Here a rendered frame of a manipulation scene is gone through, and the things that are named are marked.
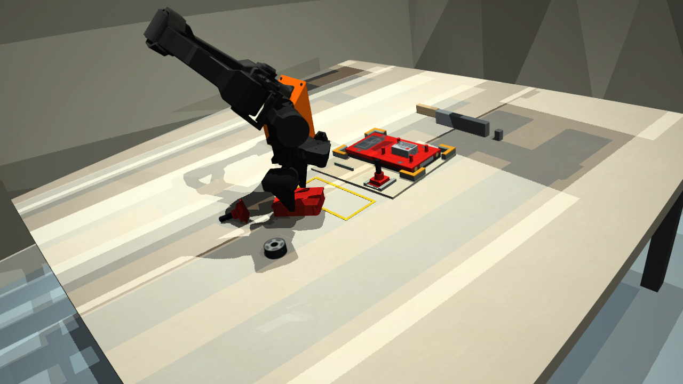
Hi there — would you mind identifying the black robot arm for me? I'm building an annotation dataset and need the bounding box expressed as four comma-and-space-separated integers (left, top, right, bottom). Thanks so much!
144, 7, 331, 168

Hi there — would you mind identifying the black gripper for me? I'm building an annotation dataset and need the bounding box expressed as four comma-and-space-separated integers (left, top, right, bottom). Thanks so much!
261, 133, 307, 212

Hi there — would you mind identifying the black toy tyre with white hub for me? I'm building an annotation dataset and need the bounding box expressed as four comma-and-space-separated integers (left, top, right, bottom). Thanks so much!
264, 238, 287, 259

